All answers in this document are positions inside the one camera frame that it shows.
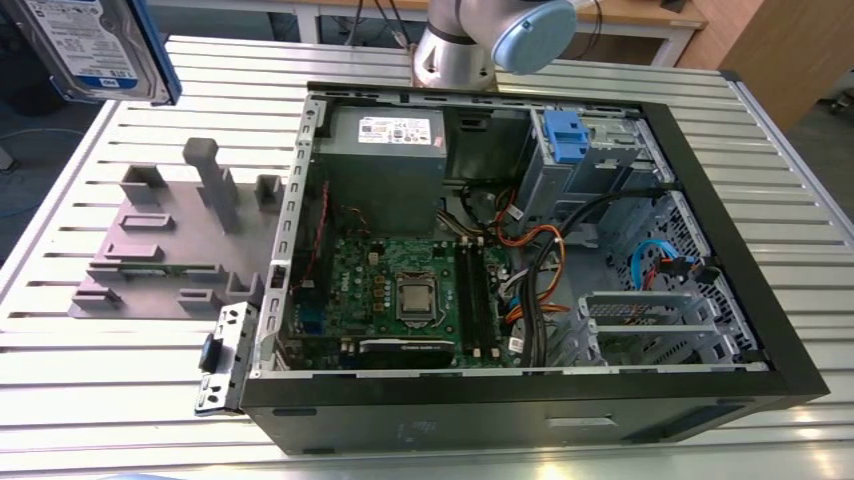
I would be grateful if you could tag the metal optical drive cage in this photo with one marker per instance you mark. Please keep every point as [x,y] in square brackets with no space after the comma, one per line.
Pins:
[601,170]

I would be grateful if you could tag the wooden cabinet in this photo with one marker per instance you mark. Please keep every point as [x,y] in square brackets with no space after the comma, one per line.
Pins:
[788,50]

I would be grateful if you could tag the black graphics card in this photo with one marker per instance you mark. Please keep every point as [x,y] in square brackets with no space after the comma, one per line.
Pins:
[408,348]

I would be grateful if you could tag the CPU socket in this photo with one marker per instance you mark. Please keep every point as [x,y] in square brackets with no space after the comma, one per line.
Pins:
[418,276]

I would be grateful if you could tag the grey parts rack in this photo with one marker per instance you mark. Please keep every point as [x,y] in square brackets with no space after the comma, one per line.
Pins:
[181,250]

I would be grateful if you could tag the wooden desk white frame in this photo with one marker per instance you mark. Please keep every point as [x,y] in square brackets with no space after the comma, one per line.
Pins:
[657,15]

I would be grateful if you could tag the grey power supply unit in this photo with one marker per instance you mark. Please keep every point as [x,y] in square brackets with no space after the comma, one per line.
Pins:
[383,190]

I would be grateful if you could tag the silver CPU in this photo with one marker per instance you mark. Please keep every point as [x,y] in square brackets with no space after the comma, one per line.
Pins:
[416,300]

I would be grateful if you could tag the green motherboard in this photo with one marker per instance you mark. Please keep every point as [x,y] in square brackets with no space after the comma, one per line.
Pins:
[354,320]

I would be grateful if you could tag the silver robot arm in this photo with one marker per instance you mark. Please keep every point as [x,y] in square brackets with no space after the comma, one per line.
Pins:
[454,60]

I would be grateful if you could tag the black PC case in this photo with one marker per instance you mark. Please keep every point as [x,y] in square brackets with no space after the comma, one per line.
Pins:
[468,415]

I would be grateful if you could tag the hinged metal slot retainer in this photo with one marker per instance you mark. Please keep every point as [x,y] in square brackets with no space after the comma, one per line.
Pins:
[234,350]

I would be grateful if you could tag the metal disk bay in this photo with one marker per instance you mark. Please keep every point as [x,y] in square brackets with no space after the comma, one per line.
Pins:
[641,298]

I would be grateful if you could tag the blue drive latch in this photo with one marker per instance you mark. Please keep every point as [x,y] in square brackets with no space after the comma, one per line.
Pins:
[564,135]

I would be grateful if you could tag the green RAM stick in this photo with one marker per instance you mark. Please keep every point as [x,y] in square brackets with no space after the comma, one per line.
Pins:
[167,271]

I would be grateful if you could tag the hard disk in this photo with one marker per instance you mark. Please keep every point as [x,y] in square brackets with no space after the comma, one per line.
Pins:
[87,45]

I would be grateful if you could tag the black RAM slot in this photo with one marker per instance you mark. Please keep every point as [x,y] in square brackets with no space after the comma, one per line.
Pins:
[469,300]

